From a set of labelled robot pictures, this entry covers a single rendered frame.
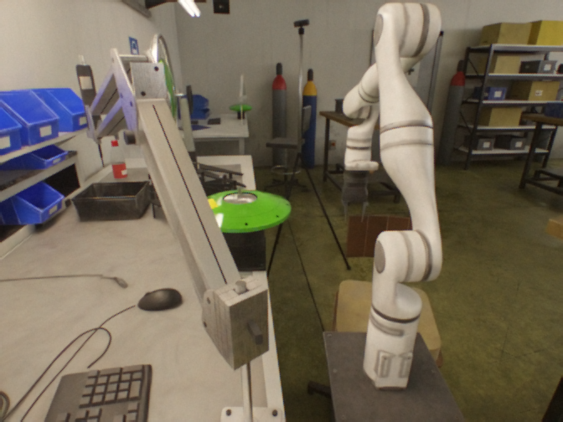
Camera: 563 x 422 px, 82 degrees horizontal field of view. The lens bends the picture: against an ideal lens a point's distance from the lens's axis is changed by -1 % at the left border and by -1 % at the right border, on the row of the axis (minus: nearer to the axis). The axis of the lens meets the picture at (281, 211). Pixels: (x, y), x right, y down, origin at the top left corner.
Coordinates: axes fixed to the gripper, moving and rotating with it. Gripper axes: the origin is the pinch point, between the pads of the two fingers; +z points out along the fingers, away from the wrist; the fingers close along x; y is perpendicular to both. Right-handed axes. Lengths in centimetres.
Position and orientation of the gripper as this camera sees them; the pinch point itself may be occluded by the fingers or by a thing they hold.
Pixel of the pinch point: (353, 221)
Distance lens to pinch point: 106.0
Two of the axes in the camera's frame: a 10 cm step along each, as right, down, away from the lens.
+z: 0.0, 9.3, 3.8
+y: 0.1, -3.8, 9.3
